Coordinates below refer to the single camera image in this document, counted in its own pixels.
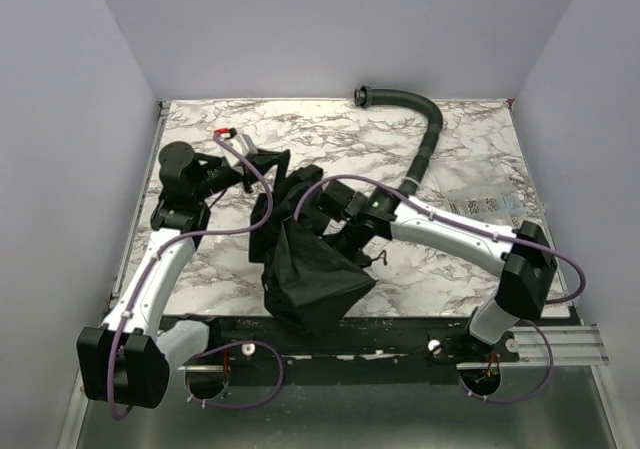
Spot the aluminium frame rail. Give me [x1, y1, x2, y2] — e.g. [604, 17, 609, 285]
[503, 320, 635, 448]

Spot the clear plastic parts box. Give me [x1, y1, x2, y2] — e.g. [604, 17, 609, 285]
[446, 188, 526, 217]

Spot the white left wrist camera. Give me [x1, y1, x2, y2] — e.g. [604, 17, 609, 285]
[214, 128, 257, 168]

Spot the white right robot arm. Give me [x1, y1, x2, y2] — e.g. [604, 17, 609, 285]
[317, 180, 558, 346]

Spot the black corrugated hose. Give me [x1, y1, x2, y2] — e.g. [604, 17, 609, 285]
[352, 84, 445, 193]

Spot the black folding umbrella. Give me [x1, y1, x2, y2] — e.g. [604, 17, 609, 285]
[249, 164, 376, 333]

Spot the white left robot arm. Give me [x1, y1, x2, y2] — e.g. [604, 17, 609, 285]
[76, 129, 290, 421]

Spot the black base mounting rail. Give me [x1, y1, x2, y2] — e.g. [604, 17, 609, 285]
[182, 316, 519, 394]

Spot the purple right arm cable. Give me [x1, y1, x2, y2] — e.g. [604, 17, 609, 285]
[293, 174, 586, 404]

